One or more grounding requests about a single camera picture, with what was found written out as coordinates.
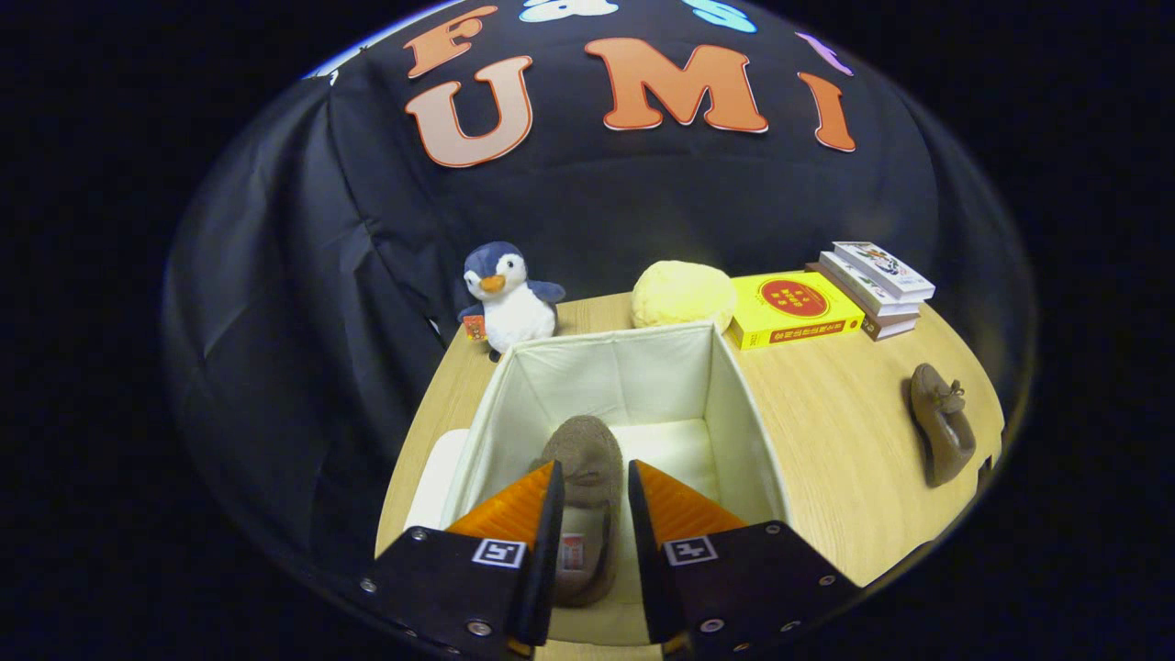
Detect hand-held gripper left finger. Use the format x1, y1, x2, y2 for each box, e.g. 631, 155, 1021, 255
358, 460, 565, 660

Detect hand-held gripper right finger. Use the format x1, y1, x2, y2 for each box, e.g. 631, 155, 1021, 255
627, 460, 861, 658

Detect brown shoe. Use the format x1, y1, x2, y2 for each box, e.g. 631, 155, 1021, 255
528, 415, 625, 609
909, 363, 978, 488

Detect beige fabric storage box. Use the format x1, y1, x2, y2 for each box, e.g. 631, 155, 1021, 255
441, 321, 792, 648

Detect penguin plush toy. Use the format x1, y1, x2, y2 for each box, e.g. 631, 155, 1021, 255
457, 241, 567, 364

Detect yellow round plush bun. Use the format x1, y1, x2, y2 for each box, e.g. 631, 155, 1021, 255
631, 260, 738, 333

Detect yellow book with red circle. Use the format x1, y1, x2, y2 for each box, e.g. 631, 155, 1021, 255
725, 271, 866, 351

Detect brown book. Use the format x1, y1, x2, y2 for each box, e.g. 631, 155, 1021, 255
806, 263, 921, 342

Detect black backdrop cloth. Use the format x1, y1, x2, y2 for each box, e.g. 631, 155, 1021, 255
163, 0, 1038, 598

